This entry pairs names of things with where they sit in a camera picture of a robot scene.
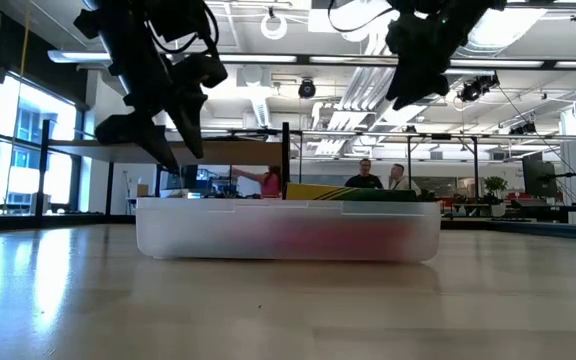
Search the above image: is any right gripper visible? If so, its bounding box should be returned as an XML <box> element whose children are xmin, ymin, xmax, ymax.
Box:
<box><xmin>385</xmin><ymin>12</ymin><xmax>469</xmax><ymax>112</ymax></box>

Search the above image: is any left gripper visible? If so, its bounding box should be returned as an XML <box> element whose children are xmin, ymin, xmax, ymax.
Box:
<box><xmin>73</xmin><ymin>19</ymin><xmax>219</xmax><ymax>174</ymax></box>

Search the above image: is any clear box with orange lid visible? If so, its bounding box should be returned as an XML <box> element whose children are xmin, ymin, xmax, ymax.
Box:
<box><xmin>135</xmin><ymin>197</ymin><xmax>442</xmax><ymax>264</ymax></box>

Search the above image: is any pink pen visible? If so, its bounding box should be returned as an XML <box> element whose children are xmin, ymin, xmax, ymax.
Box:
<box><xmin>262</xmin><ymin>222</ymin><xmax>369</xmax><ymax>259</ymax></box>

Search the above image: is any black ceiling track lamp cluster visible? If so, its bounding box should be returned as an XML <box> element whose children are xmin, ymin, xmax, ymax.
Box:
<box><xmin>457</xmin><ymin>74</ymin><xmax>500</xmax><ymax>104</ymax></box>

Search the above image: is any wooden shelf board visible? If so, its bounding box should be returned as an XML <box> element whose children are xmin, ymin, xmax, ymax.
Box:
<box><xmin>47</xmin><ymin>139</ymin><xmax>285</xmax><ymax>167</ymax></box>

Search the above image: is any person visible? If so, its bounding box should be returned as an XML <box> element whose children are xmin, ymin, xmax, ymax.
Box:
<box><xmin>232</xmin><ymin>165</ymin><xmax>283</xmax><ymax>199</ymax></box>
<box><xmin>345</xmin><ymin>158</ymin><xmax>384</xmax><ymax>190</ymax></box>
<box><xmin>387</xmin><ymin>163</ymin><xmax>422</xmax><ymax>195</ymax></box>

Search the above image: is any black round ceiling spotlight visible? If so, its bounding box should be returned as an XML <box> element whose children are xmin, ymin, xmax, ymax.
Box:
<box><xmin>297</xmin><ymin>78</ymin><xmax>317</xmax><ymax>100</ymax></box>

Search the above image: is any long ceiling light strip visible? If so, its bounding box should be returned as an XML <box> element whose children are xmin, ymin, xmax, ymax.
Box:
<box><xmin>46</xmin><ymin>49</ymin><xmax>576</xmax><ymax>70</ymax></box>

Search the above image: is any green potted plant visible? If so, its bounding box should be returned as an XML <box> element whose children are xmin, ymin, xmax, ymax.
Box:
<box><xmin>482</xmin><ymin>175</ymin><xmax>509</xmax><ymax>202</ymax></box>

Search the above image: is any large glass window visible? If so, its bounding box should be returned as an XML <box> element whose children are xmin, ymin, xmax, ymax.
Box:
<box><xmin>0</xmin><ymin>74</ymin><xmax>85</xmax><ymax>217</ymax></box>

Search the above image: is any black computer monitor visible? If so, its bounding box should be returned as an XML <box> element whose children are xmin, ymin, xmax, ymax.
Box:
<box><xmin>521</xmin><ymin>152</ymin><xmax>559</xmax><ymax>199</ymax></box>

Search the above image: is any dark long desk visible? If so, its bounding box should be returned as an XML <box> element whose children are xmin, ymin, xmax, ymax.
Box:
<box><xmin>490</xmin><ymin>197</ymin><xmax>576</xmax><ymax>240</ymax></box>

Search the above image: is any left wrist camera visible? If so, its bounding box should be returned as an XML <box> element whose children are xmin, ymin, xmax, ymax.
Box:
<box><xmin>182</xmin><ymin>52</ymin><xmax>229</xmax><ymax>89</ymax></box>

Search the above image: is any silver ventilation duct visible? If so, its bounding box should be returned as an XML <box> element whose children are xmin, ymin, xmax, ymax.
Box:
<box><xmin>410</xmin><ymin>0</ymin><xmax>549</xmax><ymax>104</ymax></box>

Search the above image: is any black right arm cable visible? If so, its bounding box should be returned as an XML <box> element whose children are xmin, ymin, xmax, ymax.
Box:
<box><xmin>327</xmin><ymin>0</ymin><xmax>394</xmax><ymax>34</ymax></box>

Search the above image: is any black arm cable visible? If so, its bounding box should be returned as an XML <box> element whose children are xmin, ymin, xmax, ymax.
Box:
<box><xmin>327</xmin><ymin>0</ymin><xmax>394</xmax><ymax>34</ymax></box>
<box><xmin>145</xmin><ymin>0</ymin><xmax>220</xmax><ymax>56</ymax></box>

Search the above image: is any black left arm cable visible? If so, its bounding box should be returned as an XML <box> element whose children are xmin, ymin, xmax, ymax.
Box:
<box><xmin>145</xmin><ymin>0</ymin><xmax>220</xmax><ymax>56</ymax></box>

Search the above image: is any black aluminium rig frame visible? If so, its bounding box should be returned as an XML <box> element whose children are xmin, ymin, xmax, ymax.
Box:
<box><xmin>35</xmin><ymin>118</ymin><xmax>480</xmax><ymax>224</ymax></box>

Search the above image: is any white hanging ring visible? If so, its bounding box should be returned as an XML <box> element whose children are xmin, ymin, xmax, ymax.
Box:
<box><xmin>260</xmin><ymin>12</ymin><xmax>288</xmax><ymax>41</ymax></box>

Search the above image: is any yellow hanging cord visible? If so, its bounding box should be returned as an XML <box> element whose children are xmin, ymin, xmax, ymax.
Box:
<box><xmin>17</xmin><ymin>0</ymin><xmax>32</xmax><ymax>76</ymax></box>

